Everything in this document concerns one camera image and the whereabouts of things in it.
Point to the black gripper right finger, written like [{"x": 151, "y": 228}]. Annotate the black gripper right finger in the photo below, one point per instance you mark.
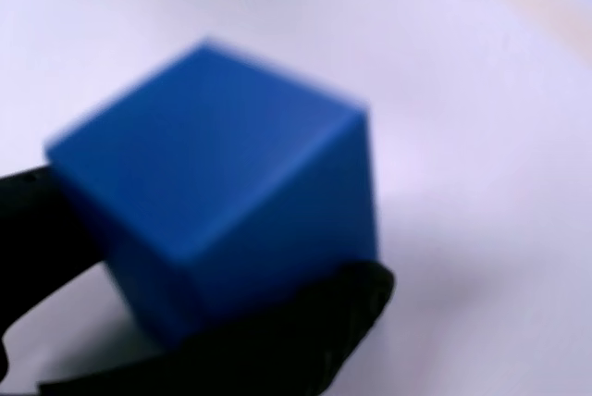
[{"x": 287, "y": 350}]

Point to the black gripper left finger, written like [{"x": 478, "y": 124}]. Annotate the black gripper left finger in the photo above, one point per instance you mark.
[{"x": 32, "y": 238}]

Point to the blue cube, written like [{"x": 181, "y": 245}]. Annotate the blue cube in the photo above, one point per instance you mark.
[{"x": 208, "y": 174}]

